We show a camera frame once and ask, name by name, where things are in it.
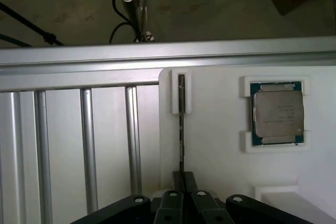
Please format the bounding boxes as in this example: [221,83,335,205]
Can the white parts rack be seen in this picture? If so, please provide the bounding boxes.
[159,65,336,224]

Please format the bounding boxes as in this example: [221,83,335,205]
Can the CPU with silver lid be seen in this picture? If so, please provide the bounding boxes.
[249,80,306,147]

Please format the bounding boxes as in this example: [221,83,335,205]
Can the black stand rod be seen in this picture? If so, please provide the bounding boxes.
[0,1,65,47]
[0,32,34,48]

